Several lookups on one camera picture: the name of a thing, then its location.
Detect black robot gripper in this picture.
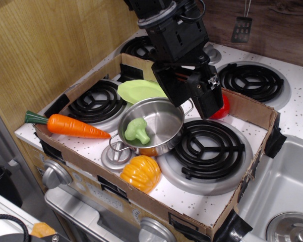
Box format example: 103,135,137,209
146,1,223,119

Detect orange toy carrot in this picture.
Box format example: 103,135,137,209
25,111,111,139

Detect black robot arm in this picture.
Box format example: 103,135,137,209
126,1,223,119

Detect light green plastic plate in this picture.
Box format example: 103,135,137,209
117,80,167,104

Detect silver back stovetop knob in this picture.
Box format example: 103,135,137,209
203,44,222,65

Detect silver stovetop knob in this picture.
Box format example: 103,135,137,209
203,44,222,65
101,141,134,172

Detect red toy strawberry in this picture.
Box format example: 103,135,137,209
210,94,230,119

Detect stainless steel pot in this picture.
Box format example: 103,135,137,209
110,97,194,156

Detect back right black burner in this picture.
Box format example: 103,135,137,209
218,61,291,110

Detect green toy broccoli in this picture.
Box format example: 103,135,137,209
125,117,150,145

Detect front right black burner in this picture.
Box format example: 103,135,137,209
156,117,254,196

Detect hanging metal spatula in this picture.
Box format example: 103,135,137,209
230,0,253,43

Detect front left black burner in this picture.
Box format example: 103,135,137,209
60,79,132,133

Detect yellow orange toy pumpkin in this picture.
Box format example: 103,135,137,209
120,155,161,194

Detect silver front stovetop knob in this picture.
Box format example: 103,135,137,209
101,141,134,172

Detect grey toy sink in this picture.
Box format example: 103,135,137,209
238,135,303,241

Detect silver right oven knob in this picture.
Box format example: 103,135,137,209
138,217,176,242

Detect silver oven knob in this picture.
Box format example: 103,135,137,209
138,217,176,242
42,159,73,189

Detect silver left oven knob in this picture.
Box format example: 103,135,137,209
42,159,73,189

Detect silver sink drain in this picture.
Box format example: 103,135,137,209
265,212,303,241

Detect orange object bottom left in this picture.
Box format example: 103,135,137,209
30,222,56,238

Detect silver oven door handle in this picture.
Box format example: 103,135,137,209
45,188,121,241

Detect black cable bottom left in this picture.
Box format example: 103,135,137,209
0,214,31,242

